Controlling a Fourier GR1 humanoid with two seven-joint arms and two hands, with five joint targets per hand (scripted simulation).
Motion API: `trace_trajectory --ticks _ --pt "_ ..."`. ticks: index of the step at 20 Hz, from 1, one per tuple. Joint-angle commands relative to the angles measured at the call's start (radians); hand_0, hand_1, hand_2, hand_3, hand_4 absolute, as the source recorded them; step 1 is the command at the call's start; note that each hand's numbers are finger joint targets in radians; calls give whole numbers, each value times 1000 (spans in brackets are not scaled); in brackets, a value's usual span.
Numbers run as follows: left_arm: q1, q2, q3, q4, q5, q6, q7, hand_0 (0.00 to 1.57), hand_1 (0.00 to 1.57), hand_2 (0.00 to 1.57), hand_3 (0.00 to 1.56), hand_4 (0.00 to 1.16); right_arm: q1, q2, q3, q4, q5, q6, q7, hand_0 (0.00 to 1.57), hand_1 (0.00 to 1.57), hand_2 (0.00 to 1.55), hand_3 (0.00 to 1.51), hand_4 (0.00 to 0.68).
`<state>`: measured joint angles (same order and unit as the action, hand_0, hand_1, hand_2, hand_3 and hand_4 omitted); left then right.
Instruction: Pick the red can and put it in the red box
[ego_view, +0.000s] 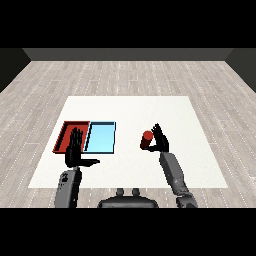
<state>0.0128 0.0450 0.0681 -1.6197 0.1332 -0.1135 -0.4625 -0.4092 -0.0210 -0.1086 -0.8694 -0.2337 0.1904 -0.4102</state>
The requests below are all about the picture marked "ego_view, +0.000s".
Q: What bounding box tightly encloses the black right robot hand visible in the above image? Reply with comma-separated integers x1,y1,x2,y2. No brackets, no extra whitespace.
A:
147,123,170,154

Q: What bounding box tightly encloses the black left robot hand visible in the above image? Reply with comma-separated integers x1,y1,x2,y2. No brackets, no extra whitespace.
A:
64,126,101,169

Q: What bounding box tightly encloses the small red can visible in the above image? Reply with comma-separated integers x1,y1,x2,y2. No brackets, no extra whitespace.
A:
139,130,155,151

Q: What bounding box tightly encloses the shallow red open box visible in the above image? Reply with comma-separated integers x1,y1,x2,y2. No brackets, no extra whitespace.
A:
52,120,91,155

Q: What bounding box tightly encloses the shallow light blue open box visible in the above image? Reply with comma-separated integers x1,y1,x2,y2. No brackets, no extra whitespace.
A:
82,121,117,155

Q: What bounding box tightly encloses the dark grey robot body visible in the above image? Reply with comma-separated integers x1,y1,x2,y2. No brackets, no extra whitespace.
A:
97,188,160,209

